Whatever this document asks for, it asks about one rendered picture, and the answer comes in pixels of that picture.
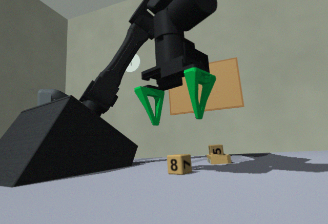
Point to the tan wooden number cube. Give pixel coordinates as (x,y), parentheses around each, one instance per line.
(179,164)
(216,150)

